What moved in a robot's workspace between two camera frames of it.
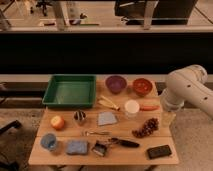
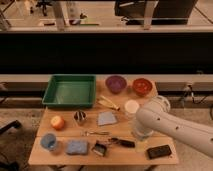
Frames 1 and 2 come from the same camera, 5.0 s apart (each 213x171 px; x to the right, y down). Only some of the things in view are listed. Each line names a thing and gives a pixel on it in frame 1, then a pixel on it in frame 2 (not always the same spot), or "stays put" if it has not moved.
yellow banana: (108, 103) stays put
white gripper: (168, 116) to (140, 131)
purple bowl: (116, 84) stays put
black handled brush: (100, 146) stays put
